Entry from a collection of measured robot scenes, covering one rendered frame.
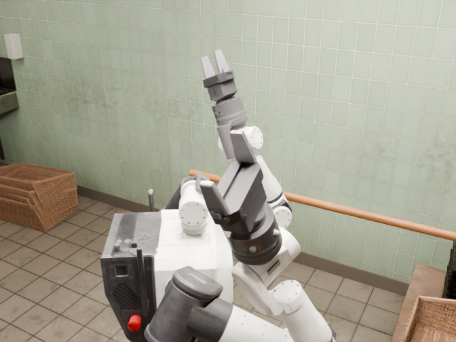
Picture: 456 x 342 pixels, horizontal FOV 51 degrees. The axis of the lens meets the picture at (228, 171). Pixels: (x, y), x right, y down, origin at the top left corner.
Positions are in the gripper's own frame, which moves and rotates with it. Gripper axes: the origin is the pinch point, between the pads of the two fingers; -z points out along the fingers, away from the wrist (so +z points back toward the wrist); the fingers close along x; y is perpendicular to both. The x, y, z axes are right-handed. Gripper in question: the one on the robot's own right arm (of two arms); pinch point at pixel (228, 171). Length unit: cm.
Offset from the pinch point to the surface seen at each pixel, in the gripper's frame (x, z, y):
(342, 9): 198, 77, -43
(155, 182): 154, 188, -196
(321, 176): 159, 170, -59
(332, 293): 112, 228, -48
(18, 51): 193, 89, -312
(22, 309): 23, 169, -210
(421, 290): 86, 162, 11
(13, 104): 174, 130, -336
